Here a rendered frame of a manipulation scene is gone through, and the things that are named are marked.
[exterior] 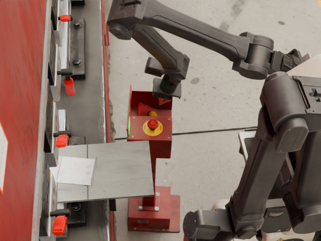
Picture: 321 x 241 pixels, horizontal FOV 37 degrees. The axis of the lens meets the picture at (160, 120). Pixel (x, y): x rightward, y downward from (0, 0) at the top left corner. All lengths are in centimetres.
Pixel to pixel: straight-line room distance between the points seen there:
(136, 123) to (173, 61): 35
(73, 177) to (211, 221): 47
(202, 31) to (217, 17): 210
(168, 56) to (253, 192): 62
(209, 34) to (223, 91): 166
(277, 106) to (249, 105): 211
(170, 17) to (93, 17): 81
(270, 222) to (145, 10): 66
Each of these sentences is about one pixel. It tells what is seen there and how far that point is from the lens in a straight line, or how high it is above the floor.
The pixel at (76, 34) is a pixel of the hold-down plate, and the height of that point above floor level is 91.
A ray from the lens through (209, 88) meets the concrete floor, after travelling 289.
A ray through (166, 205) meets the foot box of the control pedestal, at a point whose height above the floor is 12.
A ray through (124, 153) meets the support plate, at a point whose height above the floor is 100.
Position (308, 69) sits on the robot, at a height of 136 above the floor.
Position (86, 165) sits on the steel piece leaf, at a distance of 139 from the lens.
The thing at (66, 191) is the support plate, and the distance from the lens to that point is 136.
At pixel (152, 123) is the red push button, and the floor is 81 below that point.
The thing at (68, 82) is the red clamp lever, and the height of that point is 121.
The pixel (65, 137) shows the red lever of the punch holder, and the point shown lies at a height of 130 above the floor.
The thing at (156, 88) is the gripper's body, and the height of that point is 90.
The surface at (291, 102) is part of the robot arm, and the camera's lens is 75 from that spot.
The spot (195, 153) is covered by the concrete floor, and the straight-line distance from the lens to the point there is 261.
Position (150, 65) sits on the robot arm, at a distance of 159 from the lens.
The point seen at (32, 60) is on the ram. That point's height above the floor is 150.
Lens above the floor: 218
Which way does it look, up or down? 53 degrees down
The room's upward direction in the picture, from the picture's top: 3 degrees clockwise
